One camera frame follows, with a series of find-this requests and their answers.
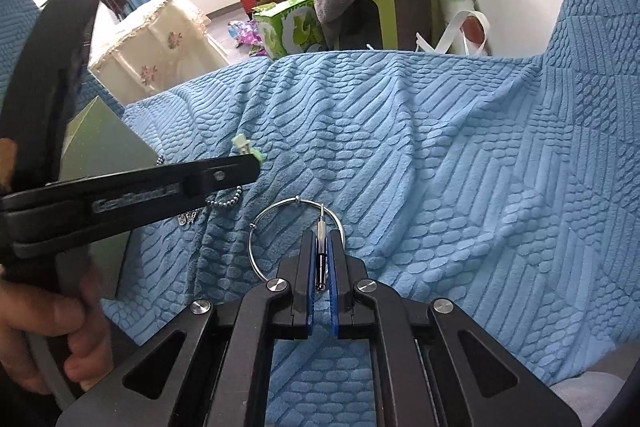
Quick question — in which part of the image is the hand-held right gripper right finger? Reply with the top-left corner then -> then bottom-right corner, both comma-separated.
327,234 -> 583,427

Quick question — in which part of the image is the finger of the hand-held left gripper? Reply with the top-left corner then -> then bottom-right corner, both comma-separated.
177,154 -> 262,202

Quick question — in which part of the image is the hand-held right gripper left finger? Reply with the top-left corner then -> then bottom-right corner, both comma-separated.
55,227 -> 331,427

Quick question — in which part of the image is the silver bead chain necklace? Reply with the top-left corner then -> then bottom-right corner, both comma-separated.
154,155 -> 245,229

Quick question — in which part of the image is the silver ring bracelet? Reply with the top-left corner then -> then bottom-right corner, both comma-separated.
248,197 -> 346,282

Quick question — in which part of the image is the pale green cardboard box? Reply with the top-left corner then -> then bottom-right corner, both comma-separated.
60,97 -> 161,298

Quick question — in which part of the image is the person's left hand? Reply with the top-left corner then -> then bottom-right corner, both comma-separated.
0,264 -> 113,395

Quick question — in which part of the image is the pale green hair clip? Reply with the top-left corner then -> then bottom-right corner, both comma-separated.
232,134 -> 263,162

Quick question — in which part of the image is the colourful crumpled plastic bag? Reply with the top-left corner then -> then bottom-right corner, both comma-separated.
227,19 -> 266,58

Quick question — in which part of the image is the cream lace-covered table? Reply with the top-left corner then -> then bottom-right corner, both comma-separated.
89,0 -> 231,105

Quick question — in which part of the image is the blue textured sofa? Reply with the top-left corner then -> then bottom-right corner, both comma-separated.
0,0 -> 640,427

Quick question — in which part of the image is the green printed carton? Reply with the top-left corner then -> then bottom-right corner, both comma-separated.
252,0 -> 328,60

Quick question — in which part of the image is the green plastic stool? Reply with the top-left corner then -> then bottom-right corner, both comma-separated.
332,0 -> 441,52

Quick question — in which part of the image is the person's right leg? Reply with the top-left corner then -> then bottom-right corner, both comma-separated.
550,369 -> 626,427

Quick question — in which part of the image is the white tote bag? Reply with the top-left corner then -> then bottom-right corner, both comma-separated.
415,11 -> 493,56

